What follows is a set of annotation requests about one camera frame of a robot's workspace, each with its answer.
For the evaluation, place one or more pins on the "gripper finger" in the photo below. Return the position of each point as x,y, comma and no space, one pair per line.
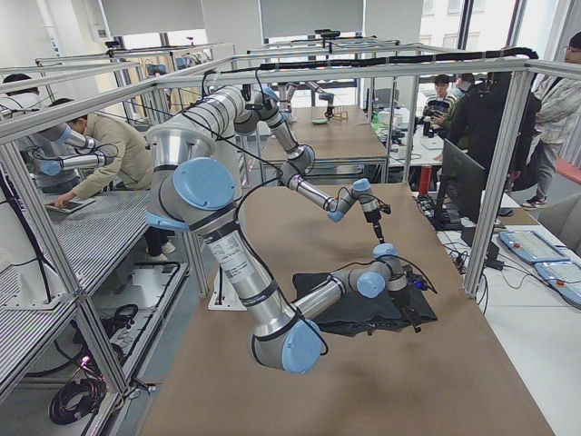
415,323
379,234

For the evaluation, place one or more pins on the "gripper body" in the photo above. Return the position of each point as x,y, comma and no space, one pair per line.
402,299
373,219

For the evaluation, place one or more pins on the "black graphic t-shirt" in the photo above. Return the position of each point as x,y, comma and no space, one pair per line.
354,314

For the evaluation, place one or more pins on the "neighbouring robot arm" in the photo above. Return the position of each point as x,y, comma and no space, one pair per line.
60,148

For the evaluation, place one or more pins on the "black computer monitor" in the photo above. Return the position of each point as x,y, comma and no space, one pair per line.
460,192

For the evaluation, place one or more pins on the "seated person with phone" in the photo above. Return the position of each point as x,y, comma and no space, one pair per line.
440,106

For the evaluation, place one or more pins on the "person in black coat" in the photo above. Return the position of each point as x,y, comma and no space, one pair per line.
475,124

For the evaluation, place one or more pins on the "teach pendant tablet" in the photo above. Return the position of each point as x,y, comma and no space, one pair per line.
531,247
563,277

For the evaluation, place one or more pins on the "person in plaid shirt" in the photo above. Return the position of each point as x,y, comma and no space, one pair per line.
560,110

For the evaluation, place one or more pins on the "person in beige jacket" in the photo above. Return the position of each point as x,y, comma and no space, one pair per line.
132,162

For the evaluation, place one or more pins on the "white tablet on bench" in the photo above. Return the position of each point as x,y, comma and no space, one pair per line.
71,207

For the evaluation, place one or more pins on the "aluminium frame post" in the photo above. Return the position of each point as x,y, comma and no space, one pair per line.
514,108

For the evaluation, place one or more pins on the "black cable conduit overhead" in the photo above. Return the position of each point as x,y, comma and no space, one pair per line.
404,59

